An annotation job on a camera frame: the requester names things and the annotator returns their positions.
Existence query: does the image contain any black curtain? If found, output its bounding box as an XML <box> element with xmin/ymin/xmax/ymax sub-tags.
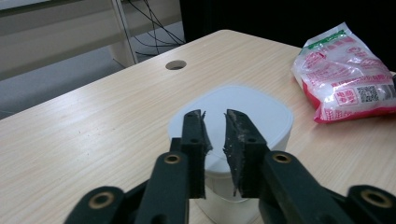
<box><xmin>179</xmin><ymin>0</ymin><xmax>396</xmax><ymax>73</ymax></box>

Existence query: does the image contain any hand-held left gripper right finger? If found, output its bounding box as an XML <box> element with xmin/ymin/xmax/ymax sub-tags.
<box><xmin>222</xmin><ymin>108</ymin><xmax>356</xmax><ymax>224</ymax></box>

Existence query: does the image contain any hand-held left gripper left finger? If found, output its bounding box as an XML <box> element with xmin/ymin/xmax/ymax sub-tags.
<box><xmin>136</xmin><ymin>108</ymin><xmax>214</xmax><ymax>224</ymax></box>

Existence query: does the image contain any pink and white plastic bag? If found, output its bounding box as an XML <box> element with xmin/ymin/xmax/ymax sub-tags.
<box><xmin>290</xmin><ymin>21</ymin><xmax>396</xmax><ymax>125</ymax></box>

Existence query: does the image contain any white plastic container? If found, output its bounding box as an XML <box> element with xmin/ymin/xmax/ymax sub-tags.
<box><xmin>167</xmin><ymin>85</ymin><xmax>295</xmax><ymax>175</ymax></box>

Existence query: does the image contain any light wooden shelf unit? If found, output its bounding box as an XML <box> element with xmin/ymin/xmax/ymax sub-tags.
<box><xmin>0</xmin><ymin>0</ymin><xmax>183</xmax><ymax>82</ymax></box>

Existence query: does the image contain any bundle of black cables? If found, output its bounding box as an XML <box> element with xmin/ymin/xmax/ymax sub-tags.
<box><xmin>126</xmin><ymin>0</ymin><xmax>187</xmax><ymax>58</ymax></box>

